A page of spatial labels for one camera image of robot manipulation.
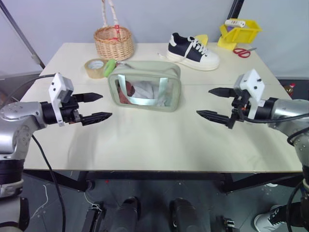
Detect grey metal slanted pole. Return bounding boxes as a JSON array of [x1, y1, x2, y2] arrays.
[[1, 0, 46, 70]]

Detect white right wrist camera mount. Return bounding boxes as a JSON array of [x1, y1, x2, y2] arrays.
[[233, 69, 266, 120]]

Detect green transparent toiletry bag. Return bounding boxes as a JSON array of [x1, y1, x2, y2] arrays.
[[107, 60, 182, 113]]

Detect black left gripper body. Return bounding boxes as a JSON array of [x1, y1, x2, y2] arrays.
[[59, 95, 84, 125]]

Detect black and white sneaker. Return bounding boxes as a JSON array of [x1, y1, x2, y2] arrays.
[[157, 32, 221, 72]]

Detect black table frame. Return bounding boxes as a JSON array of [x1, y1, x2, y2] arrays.
[[22, 169, 305, 194]]

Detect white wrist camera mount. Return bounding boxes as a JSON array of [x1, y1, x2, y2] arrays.
[[233, 69, 266, 120], [48, 72, 74, 128]]

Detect thin black left wrist cable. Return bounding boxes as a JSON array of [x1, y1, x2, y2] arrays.
[[0, 74, 55, 103]]

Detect bright green oval tag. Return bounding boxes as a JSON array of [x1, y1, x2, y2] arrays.
[[103, 59, 117, 78]]

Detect yellow sheet piece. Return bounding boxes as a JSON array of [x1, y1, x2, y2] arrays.
[[194, 33, 210, 45]]

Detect dark red cloth garment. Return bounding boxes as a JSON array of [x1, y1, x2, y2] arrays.
[[117, 81, 136, 105]]

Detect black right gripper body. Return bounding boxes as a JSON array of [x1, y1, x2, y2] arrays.
[[227, 88, 251, 129]]

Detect yellow plastic bin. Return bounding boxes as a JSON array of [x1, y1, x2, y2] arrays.
[[217, 18, 264, 50]]

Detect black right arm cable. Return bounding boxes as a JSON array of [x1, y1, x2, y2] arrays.
[[240, 111, 309, 146]]

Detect red handled scissors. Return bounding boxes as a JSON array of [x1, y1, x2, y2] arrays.
[[232, 46, 258, 59]]

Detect brown packing tape roll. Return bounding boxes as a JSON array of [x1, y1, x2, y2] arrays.
[[84, 58, 109, 79]]

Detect black block under table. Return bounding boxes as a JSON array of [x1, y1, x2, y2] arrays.
[[81, 201, 105, 232]]

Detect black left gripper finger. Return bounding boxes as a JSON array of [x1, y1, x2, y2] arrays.
[[81, 112, 113, 127], [72, 92, 104, 103]]

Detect wicker basket with rope handle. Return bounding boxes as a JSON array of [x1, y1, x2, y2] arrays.
[[93, 0, 135, 61]]

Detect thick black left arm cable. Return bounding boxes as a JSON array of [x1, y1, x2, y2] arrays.
[[30, 133, 67, 232]]

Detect white power strip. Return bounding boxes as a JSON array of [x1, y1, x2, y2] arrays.
[[225, 19, 247, 28]]

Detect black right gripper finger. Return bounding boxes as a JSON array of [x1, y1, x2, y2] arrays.
[[208, 87, 235, 98], [196, 110, 231, 127]]

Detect dark rounded shape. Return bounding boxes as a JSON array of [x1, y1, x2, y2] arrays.
[[168, 197, 206, 232], [115, 196, 141, 232]]

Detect bottle with red cap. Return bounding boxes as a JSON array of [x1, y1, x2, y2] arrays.
[[283, 83, 297, 99]]

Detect white bystander shoe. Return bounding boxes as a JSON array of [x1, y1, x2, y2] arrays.
[[253, 204, 290, 232]]

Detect dark slanted pole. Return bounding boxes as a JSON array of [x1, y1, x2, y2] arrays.
[[231, 0, 242, 20]]

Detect white cloth garment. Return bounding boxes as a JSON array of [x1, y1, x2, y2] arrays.
[[131, 80, 155, 100]]

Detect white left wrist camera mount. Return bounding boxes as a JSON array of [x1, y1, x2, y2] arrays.
[[48, 72, 74, 128]]

